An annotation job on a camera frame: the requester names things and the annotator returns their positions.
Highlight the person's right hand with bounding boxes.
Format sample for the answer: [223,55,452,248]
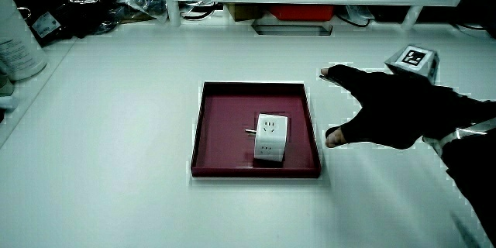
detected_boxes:
[319,44,496,150]

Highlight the white cube socket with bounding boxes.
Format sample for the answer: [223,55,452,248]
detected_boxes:
[244,112,289,163]

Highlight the person's right forearm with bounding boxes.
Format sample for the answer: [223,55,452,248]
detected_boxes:
[424,118,496,246]

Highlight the red box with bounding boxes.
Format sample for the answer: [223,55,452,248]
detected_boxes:
[270,5,335,22]

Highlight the dark red square tray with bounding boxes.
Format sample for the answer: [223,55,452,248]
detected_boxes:
[190,81,322,179]

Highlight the brown cardboard box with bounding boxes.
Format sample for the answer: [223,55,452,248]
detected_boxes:
[226,3,272,22]

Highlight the clear plastic wrap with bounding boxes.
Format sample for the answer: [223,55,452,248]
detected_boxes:
[118,0,170,22]

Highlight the black plastic bag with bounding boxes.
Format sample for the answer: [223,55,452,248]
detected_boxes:
[15,0,124,47]

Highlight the white plastic bottle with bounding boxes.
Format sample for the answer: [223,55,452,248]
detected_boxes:
[0,0,48,82]

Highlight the black cable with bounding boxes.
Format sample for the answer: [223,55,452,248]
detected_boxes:
[178,1,219,21]

